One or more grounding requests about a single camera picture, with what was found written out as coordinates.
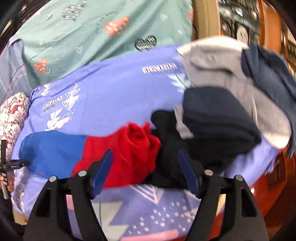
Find blue and red pants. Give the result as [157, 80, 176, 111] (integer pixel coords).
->
[18, 123, 161, 188]

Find grey garment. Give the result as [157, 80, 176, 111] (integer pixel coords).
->
[177, 36, 292, 149]

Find black garment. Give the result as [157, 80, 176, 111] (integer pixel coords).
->
[143, 110, 201, 189]

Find dark navy folded garment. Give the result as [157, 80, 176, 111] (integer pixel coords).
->
[183, 87, 261, 174]

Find grey blue plaid sheet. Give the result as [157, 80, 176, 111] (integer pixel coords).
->
[0, 37, 33, 104]

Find purple printed bed sheet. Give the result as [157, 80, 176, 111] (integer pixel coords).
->
[10, 44, 282, 241]

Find green heart print sheet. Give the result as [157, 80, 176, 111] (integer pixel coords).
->
[16, 0, 194, 88]

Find person's left hand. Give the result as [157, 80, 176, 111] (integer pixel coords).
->
[0, 174, 15, 192]

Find red floral pillow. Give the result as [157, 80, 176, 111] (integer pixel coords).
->
[1, 92, 30, 160]

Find navy blue garment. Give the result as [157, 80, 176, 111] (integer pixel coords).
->
[241, 45, 295, 158]

